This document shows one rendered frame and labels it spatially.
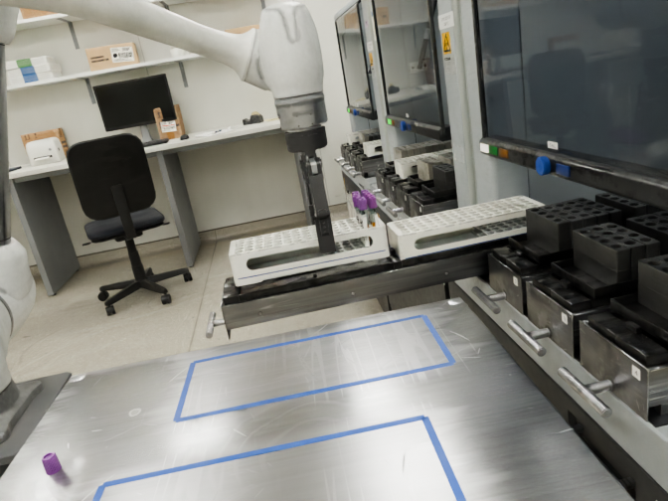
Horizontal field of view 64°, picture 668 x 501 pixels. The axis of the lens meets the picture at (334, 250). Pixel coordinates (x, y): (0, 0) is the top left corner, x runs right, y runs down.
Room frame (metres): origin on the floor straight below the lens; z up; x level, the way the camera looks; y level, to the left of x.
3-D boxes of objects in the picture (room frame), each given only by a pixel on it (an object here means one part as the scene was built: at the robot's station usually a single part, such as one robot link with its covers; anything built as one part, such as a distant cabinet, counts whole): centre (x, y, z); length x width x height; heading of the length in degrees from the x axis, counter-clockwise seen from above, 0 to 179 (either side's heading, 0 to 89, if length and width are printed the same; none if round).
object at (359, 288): (1.02, -0.09, 0.78); 0.73 x 0.14 x 0.09; 95
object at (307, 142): (1.01, 0.01, 1.04); 0.08 x 0.07 x 0.09; 5
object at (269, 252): (1.00, 0.05, 0.86); 0.30 x 0.10 x 0.06; 95
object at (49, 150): (4.04, 1.93, 0.99); 0.29 x 0.20 x 0.17; 13
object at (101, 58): (4.26, 1.33, 1.54); 0.33 x 0.20 x 0.15; 102
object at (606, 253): (0.74, -0.39, 0.85); 0.12 x 0.02 x 0.06; 4
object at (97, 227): (3.37, 1.26, 0.52); 0.64 x 0.60 x 1.05; 25
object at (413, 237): (1.03, -0.27, 0.83); 0.30 x 0.10 x 0.06; 95
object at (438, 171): (1.44, -0.33, 0.85); 0.12 x 0.02 x 0.06; 5
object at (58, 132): (4.25, 2.01, 1.01); 0.26 x 0.13 x 0.22; 95
